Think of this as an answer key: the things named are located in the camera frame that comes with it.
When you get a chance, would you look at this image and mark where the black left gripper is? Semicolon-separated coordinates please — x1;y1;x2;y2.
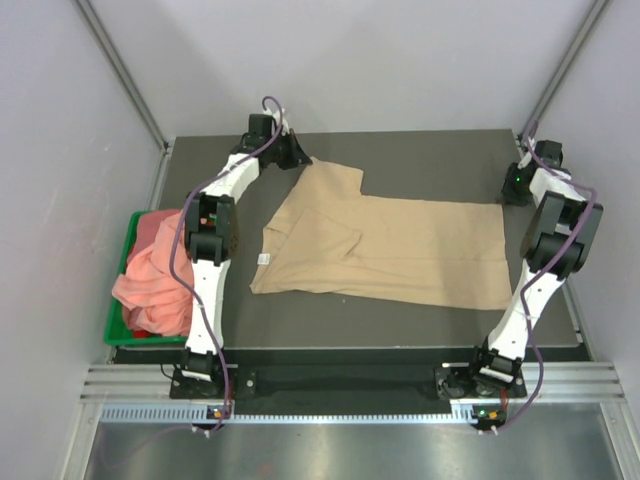
264;128;311;170

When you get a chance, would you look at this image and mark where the beige t shirt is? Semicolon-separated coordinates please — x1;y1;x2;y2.
250;159;512;311

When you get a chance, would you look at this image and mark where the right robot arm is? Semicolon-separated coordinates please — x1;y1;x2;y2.
466;134;604;396

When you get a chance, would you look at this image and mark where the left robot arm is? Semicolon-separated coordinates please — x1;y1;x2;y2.
170;108;311;397

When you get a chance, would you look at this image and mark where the pink t shirt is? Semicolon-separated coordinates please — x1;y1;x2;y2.
112;209;194;337

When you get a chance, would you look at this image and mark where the red t shirt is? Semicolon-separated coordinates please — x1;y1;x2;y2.
132;330;154;339

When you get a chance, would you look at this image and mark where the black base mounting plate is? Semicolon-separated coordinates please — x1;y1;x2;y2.
169;349;526;414

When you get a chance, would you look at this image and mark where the green plastic bin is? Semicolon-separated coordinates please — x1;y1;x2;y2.
103;211;187;348

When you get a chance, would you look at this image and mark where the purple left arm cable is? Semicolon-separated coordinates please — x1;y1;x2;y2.
167;95;286;434

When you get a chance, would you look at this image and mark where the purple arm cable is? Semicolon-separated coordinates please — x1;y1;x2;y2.
479;119;599;434
167;95;286;434

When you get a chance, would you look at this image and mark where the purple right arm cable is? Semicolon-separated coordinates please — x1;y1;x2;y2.
479;119;599;434

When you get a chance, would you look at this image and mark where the right aluminium frame post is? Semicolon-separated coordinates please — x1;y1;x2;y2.
515;0;612;141

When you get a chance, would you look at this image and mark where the aluminium frame post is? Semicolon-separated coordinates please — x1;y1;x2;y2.
71;0;169;153
515;0;612;141

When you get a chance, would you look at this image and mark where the left aluminium frame post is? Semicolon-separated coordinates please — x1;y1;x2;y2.
71;0;169;153

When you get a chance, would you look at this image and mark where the slotted cable duct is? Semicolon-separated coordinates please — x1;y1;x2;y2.
99;399;506;425

